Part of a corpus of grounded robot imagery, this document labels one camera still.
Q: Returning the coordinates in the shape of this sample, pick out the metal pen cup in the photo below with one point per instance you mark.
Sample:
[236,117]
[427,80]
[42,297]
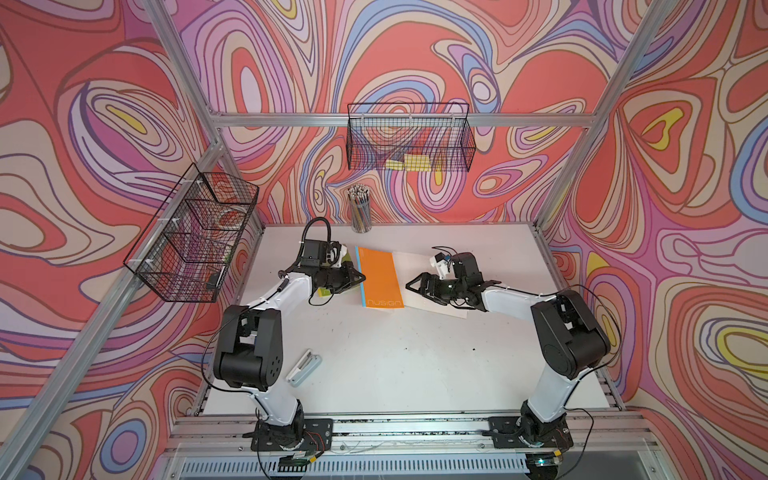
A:
[359,197]

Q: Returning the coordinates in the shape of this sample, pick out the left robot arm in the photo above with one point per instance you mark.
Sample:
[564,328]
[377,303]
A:
[248,357]

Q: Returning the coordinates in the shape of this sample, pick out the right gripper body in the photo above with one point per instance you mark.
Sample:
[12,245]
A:
[452,289]

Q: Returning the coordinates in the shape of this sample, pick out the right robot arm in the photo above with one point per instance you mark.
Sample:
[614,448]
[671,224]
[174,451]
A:
[571,340]

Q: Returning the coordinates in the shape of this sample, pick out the light blue white stapler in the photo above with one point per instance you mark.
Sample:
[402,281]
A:
[304,368]

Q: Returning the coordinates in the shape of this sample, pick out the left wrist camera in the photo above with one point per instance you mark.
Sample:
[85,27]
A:
[336,254]

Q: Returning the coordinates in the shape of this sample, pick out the black wire basket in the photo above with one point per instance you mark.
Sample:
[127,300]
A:
[377,131]
[184,253]

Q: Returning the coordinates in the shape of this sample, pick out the orange cover notebook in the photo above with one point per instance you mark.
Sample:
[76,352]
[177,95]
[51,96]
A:
[381,288]

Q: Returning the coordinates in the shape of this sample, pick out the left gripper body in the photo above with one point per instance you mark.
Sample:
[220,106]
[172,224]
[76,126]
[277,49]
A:
[333,278]

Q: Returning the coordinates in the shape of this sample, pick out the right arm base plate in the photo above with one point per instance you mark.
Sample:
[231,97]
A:
[520,432]

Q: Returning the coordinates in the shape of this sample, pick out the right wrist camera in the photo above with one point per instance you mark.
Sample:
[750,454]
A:
[441,261]

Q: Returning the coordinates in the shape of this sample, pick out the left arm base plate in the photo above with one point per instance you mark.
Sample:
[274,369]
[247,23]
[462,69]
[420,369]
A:
[314,435]

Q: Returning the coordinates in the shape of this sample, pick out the yellow sticky notes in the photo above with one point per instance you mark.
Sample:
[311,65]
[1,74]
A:
[410,163]

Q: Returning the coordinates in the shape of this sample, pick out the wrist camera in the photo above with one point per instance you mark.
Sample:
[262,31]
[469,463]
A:
[441,261]
[336,254]

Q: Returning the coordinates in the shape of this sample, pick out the remaining cream lined notebook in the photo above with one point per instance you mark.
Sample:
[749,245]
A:
[409,266]

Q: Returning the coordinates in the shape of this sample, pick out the black wire basket back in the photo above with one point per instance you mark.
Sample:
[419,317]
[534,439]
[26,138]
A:
[377,131]

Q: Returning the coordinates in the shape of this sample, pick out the black wire basket left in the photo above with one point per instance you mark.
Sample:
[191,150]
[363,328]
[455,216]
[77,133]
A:
[184,253]

